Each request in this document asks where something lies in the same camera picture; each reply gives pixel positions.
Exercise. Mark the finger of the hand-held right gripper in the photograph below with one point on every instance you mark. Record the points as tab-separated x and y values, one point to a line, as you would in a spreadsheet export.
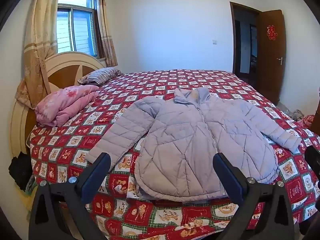
312	158

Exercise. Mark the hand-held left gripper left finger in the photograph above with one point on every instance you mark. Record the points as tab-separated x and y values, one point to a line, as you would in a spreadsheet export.
96	177

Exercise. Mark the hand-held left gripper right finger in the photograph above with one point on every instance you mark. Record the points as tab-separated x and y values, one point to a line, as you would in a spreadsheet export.
228	177

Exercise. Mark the lilac quilted puffer jacket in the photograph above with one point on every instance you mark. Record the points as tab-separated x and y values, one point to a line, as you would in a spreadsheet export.
180	155

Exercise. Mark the red checked bear-print bedspread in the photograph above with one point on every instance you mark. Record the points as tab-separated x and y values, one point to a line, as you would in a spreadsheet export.
75	140

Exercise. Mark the grey patterned cloth pile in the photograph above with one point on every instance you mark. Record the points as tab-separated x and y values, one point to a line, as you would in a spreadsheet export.
297	115

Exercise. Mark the black cloth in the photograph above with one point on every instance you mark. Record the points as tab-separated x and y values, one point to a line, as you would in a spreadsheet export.
21	171

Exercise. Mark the pink floral folded quilt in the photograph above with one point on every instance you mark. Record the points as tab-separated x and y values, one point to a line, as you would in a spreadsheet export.
65	105

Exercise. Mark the brown wooden door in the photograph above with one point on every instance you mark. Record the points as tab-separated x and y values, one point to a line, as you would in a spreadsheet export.
271	75

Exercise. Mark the striped pillow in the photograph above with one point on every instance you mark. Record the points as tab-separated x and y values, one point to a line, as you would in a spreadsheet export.
100	76

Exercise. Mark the cream and wood headboard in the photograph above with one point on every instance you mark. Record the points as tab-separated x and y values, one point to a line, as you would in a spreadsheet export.
67	62

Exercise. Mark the red paper door decoration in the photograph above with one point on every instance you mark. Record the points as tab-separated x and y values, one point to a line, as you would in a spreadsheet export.
271	32

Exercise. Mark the wide beige patterned curtain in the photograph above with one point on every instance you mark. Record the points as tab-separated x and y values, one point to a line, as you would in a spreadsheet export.
40	42

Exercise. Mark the window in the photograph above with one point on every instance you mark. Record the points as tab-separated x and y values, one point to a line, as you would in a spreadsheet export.
77	27

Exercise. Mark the dark wooden door frame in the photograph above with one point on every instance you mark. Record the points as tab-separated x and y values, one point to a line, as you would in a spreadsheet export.
232	37

